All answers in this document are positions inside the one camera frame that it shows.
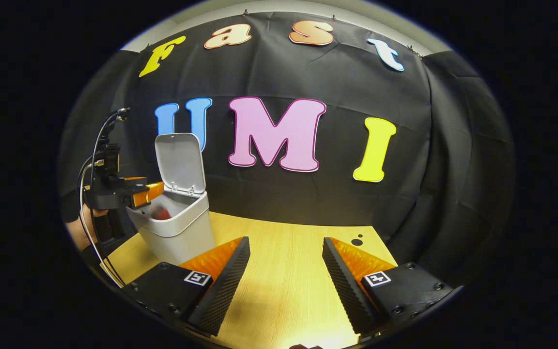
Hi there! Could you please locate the wooden desktop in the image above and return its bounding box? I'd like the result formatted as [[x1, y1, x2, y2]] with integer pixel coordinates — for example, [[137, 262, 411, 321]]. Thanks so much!
[[100, 211, 398, 349]]

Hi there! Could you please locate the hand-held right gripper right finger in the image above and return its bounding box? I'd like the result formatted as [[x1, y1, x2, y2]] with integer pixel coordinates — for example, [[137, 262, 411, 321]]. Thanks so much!
[[322, 237, 455, 336]]

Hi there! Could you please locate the black backdrop cloth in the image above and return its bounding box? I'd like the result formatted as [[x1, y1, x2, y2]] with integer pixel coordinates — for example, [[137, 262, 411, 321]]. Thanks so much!
[[59, 11, 517, 286]]

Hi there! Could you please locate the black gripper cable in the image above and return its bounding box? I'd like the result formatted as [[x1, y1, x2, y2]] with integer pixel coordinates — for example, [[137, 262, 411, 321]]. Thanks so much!
[[78, 108, 132, 287]]

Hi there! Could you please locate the grey desktop garbage bin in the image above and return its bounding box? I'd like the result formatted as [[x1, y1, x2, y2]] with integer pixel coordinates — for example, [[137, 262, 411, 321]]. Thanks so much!
[[126, 132, 216, 266]]

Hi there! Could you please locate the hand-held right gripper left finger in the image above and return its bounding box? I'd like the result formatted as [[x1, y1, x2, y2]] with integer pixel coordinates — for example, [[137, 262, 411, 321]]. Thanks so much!
[[122, 236, 251, 337]]

